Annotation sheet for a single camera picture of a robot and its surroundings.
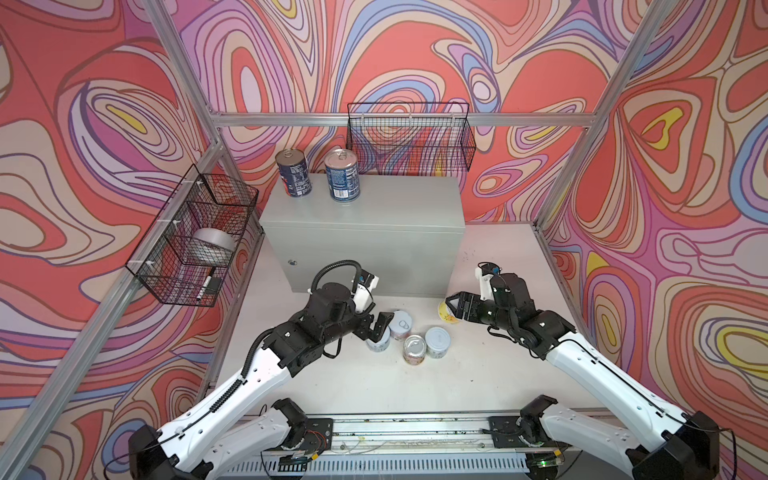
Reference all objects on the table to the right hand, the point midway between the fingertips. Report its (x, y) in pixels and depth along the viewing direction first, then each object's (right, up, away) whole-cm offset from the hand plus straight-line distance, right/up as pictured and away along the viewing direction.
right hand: (458, 309), depth 78 cm
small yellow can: (-4, -1, -3) cm, 5 cm away
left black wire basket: (-71, +15, -3) cm, 73 cm away
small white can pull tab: (-15, -6, +8) cm, 18 cm away
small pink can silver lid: (-12, -12, +2) cm, 17 cm away
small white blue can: (-5, -10, +6) cm, 13 cm away
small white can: (-20, -11, +6) cm, 23 cm away
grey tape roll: (-61, +17, -8) cm, 64 cm away
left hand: (-20, +2, -6) cm, 21 cm away
